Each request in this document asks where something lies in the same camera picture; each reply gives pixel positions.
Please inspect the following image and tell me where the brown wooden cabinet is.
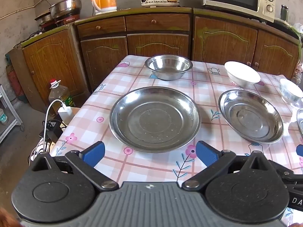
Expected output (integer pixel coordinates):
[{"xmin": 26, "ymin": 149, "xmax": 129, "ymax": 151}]
[{"xmin": 21, "ymin": 24, "xmax": 89, "ymax": 108}]

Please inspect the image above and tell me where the induction cooker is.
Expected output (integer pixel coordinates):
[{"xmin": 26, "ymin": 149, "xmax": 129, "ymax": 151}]
[{"xmin": 39, "ymin": 14, "xmax": 80, "ymax": 31}]

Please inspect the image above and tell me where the pink plaid tablecloth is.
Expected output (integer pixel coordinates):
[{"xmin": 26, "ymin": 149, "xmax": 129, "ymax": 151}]
[{"xmin": 48, "ymin": 55, "xmax": 303, "ymax": 218}]

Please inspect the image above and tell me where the small steel pot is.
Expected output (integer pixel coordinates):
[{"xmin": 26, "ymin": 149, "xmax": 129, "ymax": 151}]
[{"xmin": 35, "ymin": 11, "xmax": 53, "ymax": 26}]

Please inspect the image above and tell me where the medium steel plate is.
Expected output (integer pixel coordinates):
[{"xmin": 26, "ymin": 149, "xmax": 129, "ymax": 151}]
[{"xmin": 218, "ymin": 89, "xmax": 284, "ymax": 145}]

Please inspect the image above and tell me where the brown cabinet with drawers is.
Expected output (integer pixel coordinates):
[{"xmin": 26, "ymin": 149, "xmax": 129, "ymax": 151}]
[{"xmin": 75, "ymin": 7, "xmax": 193, "ymax": 93}]

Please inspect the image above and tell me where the black flat griddle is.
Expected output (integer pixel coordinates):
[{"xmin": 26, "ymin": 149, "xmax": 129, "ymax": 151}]
[{"xmin": 275, "ymin": 19, "xmax": 299, "ymax": 39}]

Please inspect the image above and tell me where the cooking oil bottle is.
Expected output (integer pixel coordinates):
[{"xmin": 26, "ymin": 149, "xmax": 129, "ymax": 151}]
[{"xmin": 48, "ymin": 79, "xmax": 76, "ymax": 114}]

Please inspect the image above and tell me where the white power strip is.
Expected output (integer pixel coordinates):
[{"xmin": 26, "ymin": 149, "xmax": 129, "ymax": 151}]
[{"xmin": 28, "ymin": 137, "xmax": 52, "ymax": 165}]

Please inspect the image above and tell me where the green thermos bottle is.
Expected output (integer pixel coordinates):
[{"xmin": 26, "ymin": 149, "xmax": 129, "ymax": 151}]
[{"xmin": 280, "ymin": 5, "xmax": 289, "ymax": 22}]

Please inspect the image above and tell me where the blue floral ceramic bowl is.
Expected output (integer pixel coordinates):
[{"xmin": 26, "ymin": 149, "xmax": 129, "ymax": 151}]
[{"xmin": 279, "ymin": 78, "xmax": 303, "ymax": 104}]

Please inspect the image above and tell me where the large steel plate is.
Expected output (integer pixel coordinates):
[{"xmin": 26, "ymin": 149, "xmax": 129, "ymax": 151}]
[{"xmin": 109, "ymin": 86, "xmax": 201, "ymax": 153}]

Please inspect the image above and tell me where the red gas cylinder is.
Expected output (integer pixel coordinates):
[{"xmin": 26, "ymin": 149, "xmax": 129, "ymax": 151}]
[{"xmin": 6, "ymin": 57, "xmax": 27, "ymax": 103}]

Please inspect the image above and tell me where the white ceramic bowl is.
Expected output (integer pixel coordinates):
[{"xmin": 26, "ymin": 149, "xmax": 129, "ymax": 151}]
[{"xmin": 224, "ymin": 61, "xmax": 261, "ymax": 87}]

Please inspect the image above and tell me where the white metal rack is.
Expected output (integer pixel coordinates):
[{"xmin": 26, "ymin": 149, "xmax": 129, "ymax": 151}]
[{"xmin": 0, "ymin": 84, "xmax": 24, "ymax": 145}]

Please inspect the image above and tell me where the steel bowl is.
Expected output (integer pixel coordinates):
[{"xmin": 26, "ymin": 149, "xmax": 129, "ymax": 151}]
[{"xmin": 144, "ymin": 55, "xmax": 193, "ymax": 81}]

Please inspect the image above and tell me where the orange electric kettle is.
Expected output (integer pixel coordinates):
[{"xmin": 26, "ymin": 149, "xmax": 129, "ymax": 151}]
[{"xmin": 91, "ymin": 0, "xmax": 117, "ymax": 15}]

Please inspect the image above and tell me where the black power adapter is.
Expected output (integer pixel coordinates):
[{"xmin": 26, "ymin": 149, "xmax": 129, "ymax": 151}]
[{"xmin": 45, "ymin": 119, "xmax": 64, "ymax": 140}]

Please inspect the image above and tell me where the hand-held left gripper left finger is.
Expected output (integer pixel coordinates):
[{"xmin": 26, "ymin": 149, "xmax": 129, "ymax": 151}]
[{"xmin": 30, "ymin": 141, "xmax": 119, "ymax": 192}]

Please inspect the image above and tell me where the white charger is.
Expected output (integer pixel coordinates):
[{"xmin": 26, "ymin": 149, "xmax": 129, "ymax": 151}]
[{"xmin": 58, "ymin": 103, "xmax": 70, "ymax": 124}]

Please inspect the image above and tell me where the white cable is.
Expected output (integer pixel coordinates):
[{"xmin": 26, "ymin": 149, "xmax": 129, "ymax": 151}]
[{"xmin": 45, "ymin": 99, "xmax": 65, "ymax": 147}]

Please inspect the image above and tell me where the steel pot with lid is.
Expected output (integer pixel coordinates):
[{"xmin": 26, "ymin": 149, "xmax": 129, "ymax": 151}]
[{"xmin": 49, "ymin": 0, "xmax": 85, "ymax": 20}]

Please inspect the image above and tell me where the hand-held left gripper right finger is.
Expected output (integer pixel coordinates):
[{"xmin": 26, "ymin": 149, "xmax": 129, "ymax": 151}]
[{"xmin": 182, "ymin": 141, "xmax": 275, "ymax": 191}]

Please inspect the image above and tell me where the pink cloth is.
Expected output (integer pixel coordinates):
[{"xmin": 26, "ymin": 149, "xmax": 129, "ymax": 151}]
[{"xmin": 296, "ymin": 61, "xmax": 303, "ymax": 81}]

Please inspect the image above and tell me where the small steel dish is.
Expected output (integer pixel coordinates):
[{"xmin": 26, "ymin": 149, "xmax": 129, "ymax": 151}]
[{"xmin": 296, "ymin": 108, "xmax": 303, "ymax": 133}]

